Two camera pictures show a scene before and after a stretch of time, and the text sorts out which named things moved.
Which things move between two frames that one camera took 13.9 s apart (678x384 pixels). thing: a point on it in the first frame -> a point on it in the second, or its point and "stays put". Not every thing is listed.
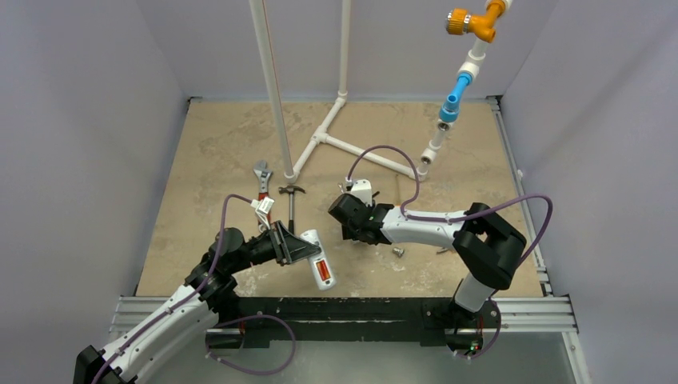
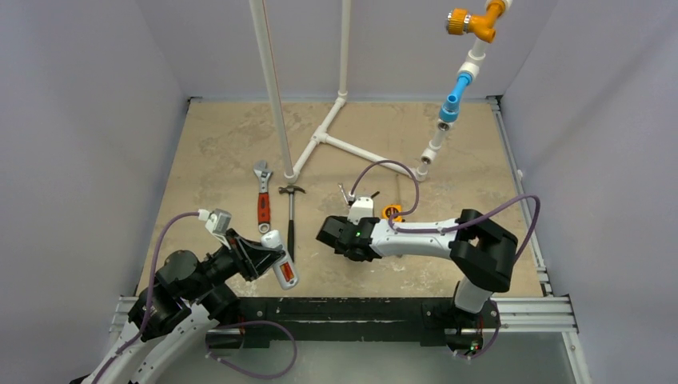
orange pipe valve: [459, 22] stays put
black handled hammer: [290, 190] stays put
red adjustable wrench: [264, 201] stays put
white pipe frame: [472, 67] stays put
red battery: [322, 270] -> [286, 271]
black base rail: [388, 321] stays put
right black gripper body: [342, 217] -> [333, 233]
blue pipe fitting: [449, 110] stays put
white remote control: [320, 265] -> [285, 270]
